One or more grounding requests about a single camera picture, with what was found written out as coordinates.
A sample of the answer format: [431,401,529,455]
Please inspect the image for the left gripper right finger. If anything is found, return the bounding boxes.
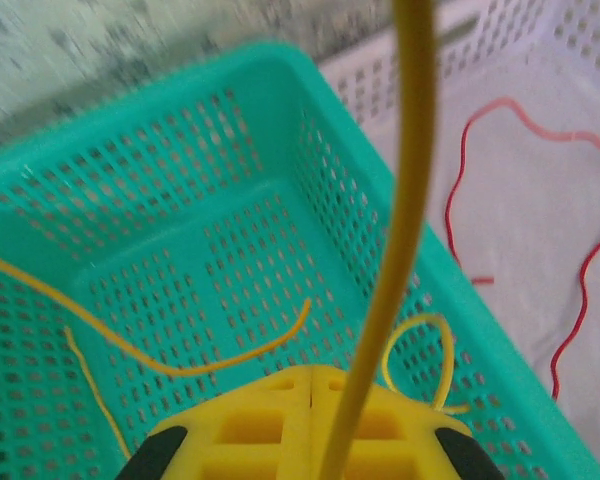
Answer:
[311,365,505,480]

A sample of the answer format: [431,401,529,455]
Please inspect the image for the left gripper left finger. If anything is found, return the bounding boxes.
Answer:
[114,365,314,480]

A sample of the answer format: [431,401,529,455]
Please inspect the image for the yellow cable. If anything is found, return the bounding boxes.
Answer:
[0,248,313,377]
[381,313,472,416]
[323,0,439,480]
[63,325,132,459]

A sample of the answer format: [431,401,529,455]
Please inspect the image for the red cable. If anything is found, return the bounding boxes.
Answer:
[549,232,600,401]
[444,96,600,286]

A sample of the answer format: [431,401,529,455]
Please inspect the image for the purple plastic basket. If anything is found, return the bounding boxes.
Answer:
[312,0,600,480]

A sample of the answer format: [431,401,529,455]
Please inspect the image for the green plastic basket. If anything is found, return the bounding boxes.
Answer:
[0,42,600,480]

